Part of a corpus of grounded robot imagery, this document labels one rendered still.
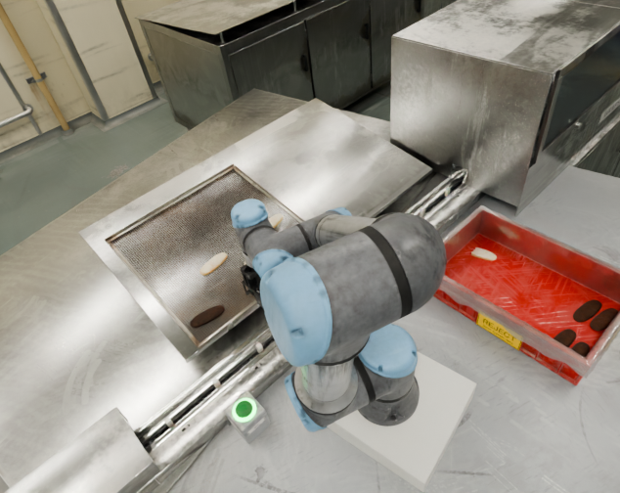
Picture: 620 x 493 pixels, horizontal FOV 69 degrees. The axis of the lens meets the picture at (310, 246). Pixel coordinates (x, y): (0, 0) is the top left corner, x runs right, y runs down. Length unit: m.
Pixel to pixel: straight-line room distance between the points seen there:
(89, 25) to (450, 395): 3.92
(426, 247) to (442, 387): 0.64
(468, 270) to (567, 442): 0.51
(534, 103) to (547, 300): 0.54
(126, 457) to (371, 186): 1.07
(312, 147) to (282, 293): 1.28
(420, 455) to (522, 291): 0.58
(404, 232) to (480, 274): 0.92
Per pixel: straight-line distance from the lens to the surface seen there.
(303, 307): 0.47
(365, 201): 1.53
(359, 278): 0.48
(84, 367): 1.46
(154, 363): 1.36
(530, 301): 1.39
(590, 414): 1.25
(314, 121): 1.84
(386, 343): 0.90
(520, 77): 1.41
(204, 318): 1.27
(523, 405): 1.21
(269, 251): 0.86
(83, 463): 1.18
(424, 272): 0.51
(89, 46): 4.39
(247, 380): 1.19
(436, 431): 1.08
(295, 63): 3.19
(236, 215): 0.93
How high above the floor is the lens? 1.87
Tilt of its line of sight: 44 degrees down
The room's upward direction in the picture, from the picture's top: 10 degrees counter-clockwise
